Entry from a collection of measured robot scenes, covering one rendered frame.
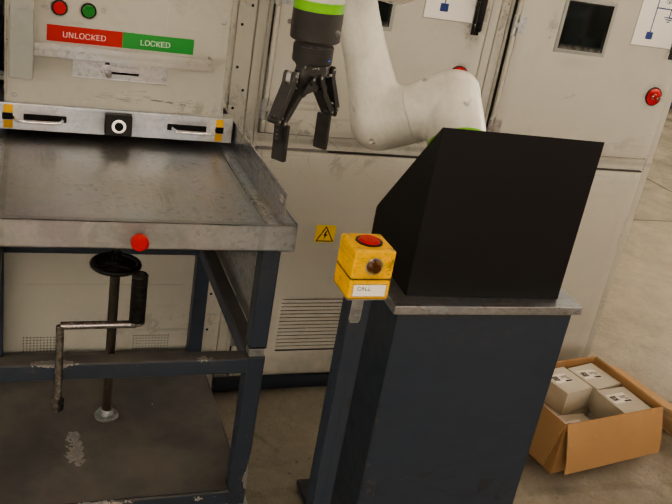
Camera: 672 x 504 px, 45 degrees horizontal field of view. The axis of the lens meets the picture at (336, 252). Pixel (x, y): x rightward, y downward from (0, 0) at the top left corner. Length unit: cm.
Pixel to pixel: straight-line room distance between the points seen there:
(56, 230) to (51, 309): 86
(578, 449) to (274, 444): 89
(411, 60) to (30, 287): 121
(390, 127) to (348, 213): 66
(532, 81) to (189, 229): 131
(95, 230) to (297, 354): 118
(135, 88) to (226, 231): 52
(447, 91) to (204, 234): 60
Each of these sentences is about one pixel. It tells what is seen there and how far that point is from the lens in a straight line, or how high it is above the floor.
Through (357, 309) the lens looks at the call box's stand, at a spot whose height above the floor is 77.
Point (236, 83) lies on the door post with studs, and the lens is 221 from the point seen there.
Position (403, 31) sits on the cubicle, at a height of 115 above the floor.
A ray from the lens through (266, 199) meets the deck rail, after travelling 172.
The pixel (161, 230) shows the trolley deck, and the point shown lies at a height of 83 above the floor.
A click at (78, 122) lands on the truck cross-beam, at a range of 197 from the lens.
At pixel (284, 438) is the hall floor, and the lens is 244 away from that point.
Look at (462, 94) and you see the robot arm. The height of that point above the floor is 112.
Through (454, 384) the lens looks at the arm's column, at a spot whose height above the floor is 56.
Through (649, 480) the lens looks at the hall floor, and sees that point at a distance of 275.
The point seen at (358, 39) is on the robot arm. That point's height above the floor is 118.
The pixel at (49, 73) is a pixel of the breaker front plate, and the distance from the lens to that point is 195.
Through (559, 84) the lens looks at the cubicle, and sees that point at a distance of 259.
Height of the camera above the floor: 144
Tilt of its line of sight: 23 degrees down
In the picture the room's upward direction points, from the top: 10 degrees clockwise
